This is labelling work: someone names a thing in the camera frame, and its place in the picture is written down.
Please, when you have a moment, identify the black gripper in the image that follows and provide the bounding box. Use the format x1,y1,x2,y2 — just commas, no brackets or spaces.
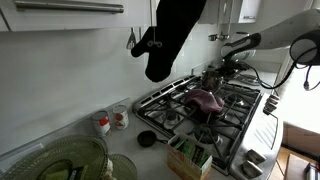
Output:
218,59,249,75

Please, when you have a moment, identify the stainless steel pot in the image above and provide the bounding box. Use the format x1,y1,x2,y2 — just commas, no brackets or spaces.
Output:
202,71,223,91

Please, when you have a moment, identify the pink cloth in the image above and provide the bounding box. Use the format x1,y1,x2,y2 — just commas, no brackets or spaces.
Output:
184,89,225,113

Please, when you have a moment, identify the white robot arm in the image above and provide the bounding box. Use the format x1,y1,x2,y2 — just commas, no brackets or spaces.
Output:
218,8,320,75

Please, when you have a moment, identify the stainless steel gas stove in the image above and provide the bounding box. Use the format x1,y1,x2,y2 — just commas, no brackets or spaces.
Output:
133,75,283,180

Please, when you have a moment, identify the black oven mitt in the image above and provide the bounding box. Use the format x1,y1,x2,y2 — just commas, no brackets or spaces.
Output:
131,0,207,82

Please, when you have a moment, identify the hanging metal spatula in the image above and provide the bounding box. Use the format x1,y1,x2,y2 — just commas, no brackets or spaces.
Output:
126,28,136,50

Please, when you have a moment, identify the orange tea box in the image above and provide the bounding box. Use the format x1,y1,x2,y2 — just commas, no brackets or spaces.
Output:
167,134,212,180

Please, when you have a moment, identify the small black cast-iron pan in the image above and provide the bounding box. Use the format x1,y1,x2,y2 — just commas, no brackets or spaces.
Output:
137,130,168,147

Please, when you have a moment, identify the red labelled tin can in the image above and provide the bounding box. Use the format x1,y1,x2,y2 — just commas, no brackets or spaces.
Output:
91,111,111,137

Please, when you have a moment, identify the white upper cabinet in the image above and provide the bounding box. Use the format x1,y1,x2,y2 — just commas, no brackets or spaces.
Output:
0,0,160,32

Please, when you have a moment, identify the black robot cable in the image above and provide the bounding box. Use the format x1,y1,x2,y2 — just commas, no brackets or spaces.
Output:
239,46,320,92

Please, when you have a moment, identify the small green wire basket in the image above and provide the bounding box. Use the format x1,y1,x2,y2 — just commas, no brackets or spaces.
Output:
109,154,138,180

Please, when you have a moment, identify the large green wire basket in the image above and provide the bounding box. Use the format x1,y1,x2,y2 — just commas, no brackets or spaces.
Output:
1,135,108,180

